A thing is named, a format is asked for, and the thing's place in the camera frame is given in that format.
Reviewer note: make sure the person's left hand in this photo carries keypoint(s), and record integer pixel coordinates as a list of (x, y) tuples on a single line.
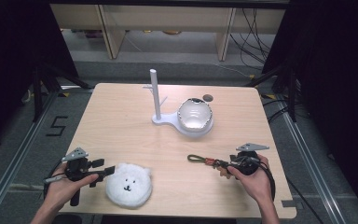
[(59, 189)]

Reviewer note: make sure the black metal stand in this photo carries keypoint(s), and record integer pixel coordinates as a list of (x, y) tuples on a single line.
[(292, 93), (38, 93)]

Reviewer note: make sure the white stand with post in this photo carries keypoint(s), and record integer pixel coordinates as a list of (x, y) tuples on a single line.
[(157, 93)]

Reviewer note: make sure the grey tape strip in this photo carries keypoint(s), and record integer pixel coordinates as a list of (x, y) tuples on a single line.
[(290, 203)]

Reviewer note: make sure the person's right hand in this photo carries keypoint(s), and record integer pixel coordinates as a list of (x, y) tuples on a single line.
[(258, 185)]

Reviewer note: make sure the dark curtain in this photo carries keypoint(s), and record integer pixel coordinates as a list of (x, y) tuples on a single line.
[(9, 62), (338, 93)]

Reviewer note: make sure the white plush bear hat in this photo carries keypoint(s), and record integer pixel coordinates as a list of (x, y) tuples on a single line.
[(130, 186)]

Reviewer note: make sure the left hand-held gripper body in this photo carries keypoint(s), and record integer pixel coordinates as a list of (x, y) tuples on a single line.
[(76, 168)]

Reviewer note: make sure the aluminium floor rail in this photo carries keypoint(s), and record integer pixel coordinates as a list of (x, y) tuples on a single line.
[(21, 149), (310, 158)]

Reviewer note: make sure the light wooden desk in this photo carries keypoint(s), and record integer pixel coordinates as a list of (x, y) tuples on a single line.
[(167, 15)]

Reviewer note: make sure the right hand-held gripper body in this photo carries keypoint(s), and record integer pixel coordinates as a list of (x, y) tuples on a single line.
[(245, 161)]

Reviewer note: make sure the yellow black floor tape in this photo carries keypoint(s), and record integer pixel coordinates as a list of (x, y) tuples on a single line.
[(63, 94), (268, 96)]

